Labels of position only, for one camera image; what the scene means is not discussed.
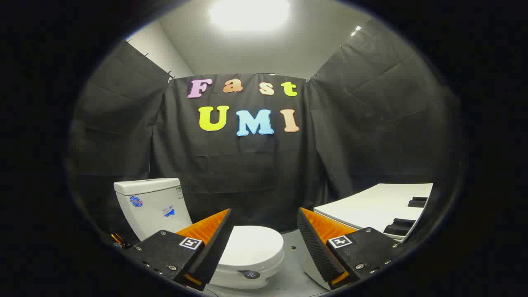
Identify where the white toilet lid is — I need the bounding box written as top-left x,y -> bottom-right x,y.
218,225 -> 285,269

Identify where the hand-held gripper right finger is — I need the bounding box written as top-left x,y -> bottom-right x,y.
297,207 -> 407,290

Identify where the white drawer cabinet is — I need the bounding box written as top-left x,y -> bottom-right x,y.
304,183 -> 434,290

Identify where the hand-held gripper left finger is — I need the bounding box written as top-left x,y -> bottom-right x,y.
124,208 -> 234,292

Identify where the white ceramic toilet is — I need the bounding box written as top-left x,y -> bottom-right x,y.
113,178 -> 285,289

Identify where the orange black device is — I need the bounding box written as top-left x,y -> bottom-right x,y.
111,233 -> 133,249

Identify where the black backdrop cloth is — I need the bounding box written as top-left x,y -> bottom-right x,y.
68,39 -> 458,244

